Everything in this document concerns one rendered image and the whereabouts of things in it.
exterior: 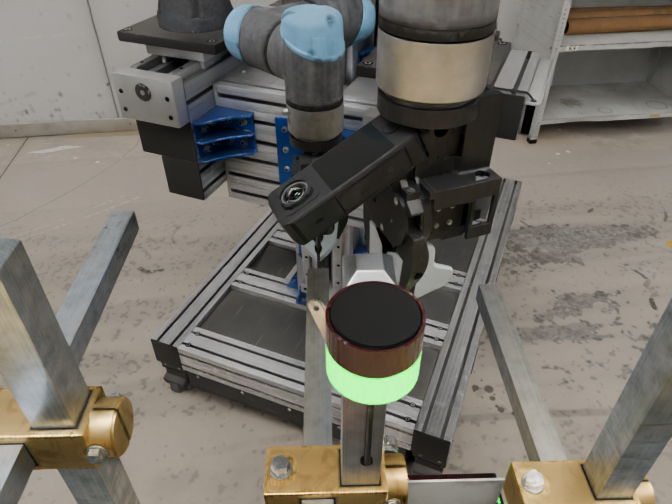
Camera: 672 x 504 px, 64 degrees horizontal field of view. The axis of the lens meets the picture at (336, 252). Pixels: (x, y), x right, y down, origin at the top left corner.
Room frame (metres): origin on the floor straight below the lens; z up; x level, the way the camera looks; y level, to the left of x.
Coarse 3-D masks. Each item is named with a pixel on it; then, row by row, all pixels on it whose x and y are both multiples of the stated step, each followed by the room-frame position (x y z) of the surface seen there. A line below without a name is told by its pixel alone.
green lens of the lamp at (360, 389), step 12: (336, 372) 0.21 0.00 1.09; (348, 372) 0.21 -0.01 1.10; (408, 372) 0.21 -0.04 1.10; (336, 384) 0.21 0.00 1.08; (348, 384) 0.20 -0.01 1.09; (360, 384) 0.20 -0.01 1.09; (372, 384) 0.20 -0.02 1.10; (384, 384) 0.20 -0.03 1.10; (396, 384) 0.20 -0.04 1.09; (408, 384) 0.21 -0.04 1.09; (348, 396) 0.20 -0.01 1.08; (360, 396) 0.20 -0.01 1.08; (372, 396) 0.20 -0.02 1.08; (384, 396) 0.20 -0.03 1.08; (396, 396) 0.20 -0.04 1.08
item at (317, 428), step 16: (320, 272) 0.58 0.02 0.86; (320, 288) 0.54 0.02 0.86; (320, 336) 0.45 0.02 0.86; (320, 352) 0.43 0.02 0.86; (320, 368) 0.41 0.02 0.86; (304, 384) 0.38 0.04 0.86; (320, 384) 0.38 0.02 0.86; (304, 400) 0.36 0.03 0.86; (320, 400) 0.36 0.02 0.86; (304, 416) 0.34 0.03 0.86; (320, 416) 0.34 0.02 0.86; (304, 432) 0.32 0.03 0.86; (320, 432) 0.32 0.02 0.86
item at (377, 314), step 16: (352, 288) 0.25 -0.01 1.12; (368, 288) 0.25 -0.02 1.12; (384, 288) 0.25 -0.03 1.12; (336, 304) 0.24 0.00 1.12; (352, 304) 0.24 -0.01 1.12; (368, 304) 0.24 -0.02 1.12; (384, 304) 0.24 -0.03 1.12; (400, 304) 0.24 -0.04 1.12; (416, 304) 0.24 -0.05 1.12; (336, 320) 0.22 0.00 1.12; (352, 320) 0.22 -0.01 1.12; (368, 320) 0.22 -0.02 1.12; (384, 320) 0.22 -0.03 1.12; (400, 320) 0.22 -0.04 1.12; (416, 320) 0.22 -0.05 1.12; (352, 336) 0.21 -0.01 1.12; (368, 336) 0.21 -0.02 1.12; (384, 336) 0.21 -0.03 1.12; (400, 336) 0.21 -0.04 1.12; (368, 416) 0.25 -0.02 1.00; (368, 432) 0.25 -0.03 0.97; (368, 448) 0.25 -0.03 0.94; (368, 464) 0.25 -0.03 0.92
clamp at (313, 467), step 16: (272, 448) 0.30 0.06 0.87; (288, 448) 0.30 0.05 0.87; (304, 448) 0.30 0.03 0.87; (320, 448) 0.30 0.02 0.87; (336, 448) 0.30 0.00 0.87; (304, 464) 0.28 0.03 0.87; (320, 464) 0.28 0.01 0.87; (336, 464) 0.28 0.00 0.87; (384, 464) 0.28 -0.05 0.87; (400, 464) 0.28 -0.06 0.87; (272, 480) 0.26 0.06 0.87; (288, 480) 0.26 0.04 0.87; (304, 480) 0.26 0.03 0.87; (320, 480) 0.26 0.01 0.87; (336, 480) 0.26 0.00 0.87; (384, 480) 0.26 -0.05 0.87; (400, 480) 0.27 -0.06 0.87; (272, 496) 0.25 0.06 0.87; (288, 496) 0.25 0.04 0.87; (304, 496) 0.25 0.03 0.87; (320, 496) 0.25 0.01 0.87; (336, 496) 0.25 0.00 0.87; (352, 496) 0.25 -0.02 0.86; (368, 496) 0.25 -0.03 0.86; (384, 496) 0.25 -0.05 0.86; (400, 496) 0.26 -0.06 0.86
